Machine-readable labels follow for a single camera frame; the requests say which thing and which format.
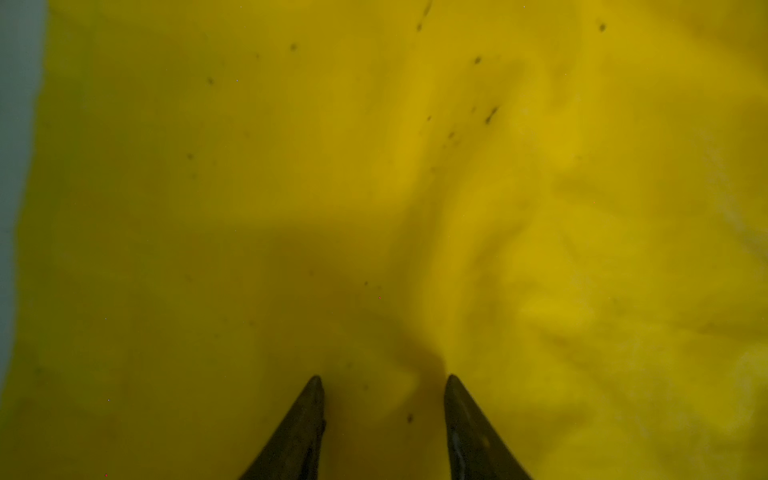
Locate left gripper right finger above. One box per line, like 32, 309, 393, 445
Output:
443, 374, 532, 480

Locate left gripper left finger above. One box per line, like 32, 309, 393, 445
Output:
239, 375, 326, 480

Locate yellow shorts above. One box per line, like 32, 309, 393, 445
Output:
1, 1, 767, 479

